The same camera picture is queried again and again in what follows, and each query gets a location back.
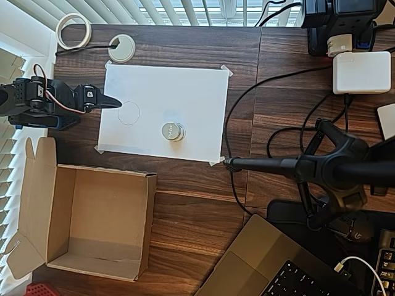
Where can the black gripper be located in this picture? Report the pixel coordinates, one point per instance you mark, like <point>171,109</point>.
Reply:
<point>98,99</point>

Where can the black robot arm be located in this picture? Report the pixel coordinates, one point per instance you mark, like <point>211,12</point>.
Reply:
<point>18,95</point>

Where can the red robot arm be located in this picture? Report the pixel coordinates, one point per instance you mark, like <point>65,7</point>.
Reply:
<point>40,290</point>

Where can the open cardboard box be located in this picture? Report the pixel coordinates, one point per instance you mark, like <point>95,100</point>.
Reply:
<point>123,200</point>

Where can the masking tape piece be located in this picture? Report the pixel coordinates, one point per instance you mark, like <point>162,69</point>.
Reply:
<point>216,161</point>
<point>98,150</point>
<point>108,64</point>
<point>227,71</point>

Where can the round white desk grommet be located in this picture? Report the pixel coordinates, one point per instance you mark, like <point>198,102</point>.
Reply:
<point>123,55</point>

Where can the white paper sheet with circles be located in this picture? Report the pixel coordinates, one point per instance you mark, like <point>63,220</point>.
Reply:
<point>169,86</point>

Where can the masking tape roll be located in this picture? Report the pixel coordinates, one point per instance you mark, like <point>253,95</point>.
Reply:
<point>89,32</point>

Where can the cream vertical window blinds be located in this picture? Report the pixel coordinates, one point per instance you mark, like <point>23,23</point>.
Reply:
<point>9,61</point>
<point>123,9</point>

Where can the grey laptop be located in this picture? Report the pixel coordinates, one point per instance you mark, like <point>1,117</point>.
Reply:
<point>253,246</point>

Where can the black mouse pad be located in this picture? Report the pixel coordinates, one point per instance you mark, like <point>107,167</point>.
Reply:
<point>287,212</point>

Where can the black tripod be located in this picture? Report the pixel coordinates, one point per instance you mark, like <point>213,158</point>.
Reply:
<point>333,166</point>

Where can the small white plug adapter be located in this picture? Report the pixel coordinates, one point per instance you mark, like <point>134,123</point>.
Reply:
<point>339,44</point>

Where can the black power strip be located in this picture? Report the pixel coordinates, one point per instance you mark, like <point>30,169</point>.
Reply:
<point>339,15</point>

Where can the white square power adapter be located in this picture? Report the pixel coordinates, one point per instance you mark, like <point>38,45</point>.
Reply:
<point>361,74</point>

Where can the blue plug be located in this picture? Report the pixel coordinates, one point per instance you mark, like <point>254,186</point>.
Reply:
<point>364,41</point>

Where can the silver flat device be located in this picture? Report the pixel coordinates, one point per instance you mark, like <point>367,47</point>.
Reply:
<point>387,120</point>

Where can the black computer mouse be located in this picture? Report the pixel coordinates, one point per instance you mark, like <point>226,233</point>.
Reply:
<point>361,229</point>

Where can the black keyboard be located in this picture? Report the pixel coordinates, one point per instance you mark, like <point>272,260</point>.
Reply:
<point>387,265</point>

